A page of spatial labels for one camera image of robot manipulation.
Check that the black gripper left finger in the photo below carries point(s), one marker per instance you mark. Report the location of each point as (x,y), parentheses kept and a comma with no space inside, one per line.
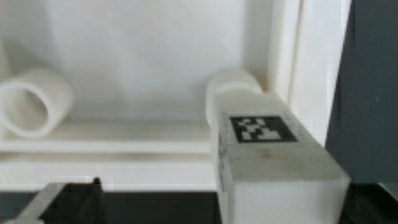
(66,204)

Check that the white square tabletop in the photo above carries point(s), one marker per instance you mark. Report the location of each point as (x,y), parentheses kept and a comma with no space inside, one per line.
(138,49)

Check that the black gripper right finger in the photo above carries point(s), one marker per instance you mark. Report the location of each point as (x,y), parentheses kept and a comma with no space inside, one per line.
(371,204)

